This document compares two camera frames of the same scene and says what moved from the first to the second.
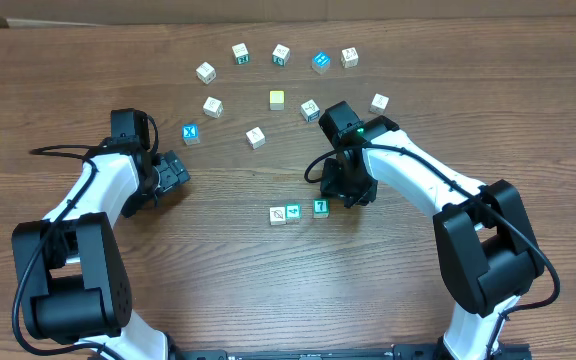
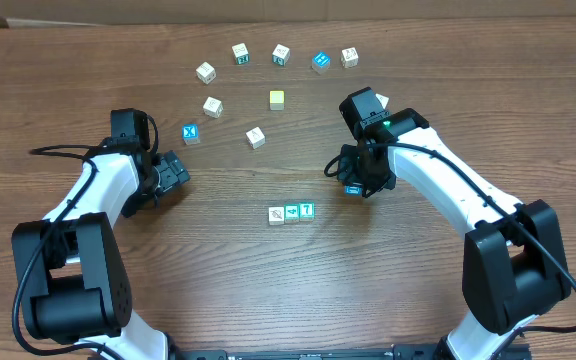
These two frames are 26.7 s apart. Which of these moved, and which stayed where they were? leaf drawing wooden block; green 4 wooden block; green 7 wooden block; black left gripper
Moved: green 7 wooden block
Stayed: black left gripper; leaf drawing wooden block; green 4 wooden block
